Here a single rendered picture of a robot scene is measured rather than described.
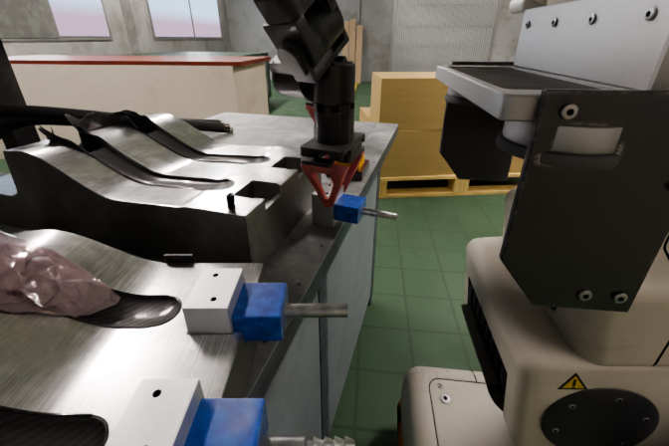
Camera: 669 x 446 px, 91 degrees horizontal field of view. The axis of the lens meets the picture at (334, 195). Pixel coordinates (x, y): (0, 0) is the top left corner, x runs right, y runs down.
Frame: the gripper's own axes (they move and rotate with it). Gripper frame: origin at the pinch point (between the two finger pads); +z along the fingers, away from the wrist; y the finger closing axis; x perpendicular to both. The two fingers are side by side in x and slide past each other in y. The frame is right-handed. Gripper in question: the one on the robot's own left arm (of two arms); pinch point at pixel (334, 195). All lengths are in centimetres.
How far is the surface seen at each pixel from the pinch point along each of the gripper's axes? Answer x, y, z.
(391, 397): 9, -27, 85
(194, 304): 0.3, 29.8, -4.0
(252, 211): -3.8, 16.0, -4.4
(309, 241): -1.0, 7.4, 4.5
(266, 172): -8.9, 5.2, -4.5
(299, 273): 1.0, 14.4, 4.4
